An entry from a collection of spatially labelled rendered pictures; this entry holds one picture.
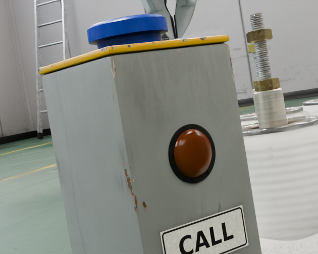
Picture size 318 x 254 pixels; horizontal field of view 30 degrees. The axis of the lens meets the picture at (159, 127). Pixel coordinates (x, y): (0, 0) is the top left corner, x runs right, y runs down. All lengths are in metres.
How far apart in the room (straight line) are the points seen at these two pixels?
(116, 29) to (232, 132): 0.07
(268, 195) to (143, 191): 0.19
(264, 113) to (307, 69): 6.37
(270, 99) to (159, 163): 0.21
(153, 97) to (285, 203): 0.19
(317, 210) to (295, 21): 6.44
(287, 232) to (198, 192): 0.17
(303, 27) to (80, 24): 2.91
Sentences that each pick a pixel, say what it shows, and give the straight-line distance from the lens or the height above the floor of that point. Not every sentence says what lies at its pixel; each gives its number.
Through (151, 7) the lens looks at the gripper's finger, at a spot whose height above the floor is 0.37.
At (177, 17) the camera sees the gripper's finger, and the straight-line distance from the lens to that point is 0.55.
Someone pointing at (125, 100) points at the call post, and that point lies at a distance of 0.25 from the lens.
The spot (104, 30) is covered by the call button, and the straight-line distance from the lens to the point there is 0.28.
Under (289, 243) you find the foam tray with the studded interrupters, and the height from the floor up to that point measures 0.18.
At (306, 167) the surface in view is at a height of 0.22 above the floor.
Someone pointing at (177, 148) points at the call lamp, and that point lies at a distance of 0.26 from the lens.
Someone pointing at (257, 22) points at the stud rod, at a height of 0.33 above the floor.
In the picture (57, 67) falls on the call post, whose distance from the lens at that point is 0.29.
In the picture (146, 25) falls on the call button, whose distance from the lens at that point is 0.28.
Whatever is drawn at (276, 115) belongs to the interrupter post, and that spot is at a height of 0.26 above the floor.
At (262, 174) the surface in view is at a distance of 0.43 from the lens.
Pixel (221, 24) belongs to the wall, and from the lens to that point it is 7.09.
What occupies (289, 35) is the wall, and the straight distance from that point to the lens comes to 6.87.
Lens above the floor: 0.29
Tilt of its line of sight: 3 degrees down
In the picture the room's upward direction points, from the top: 9 degrees counter-clockwise
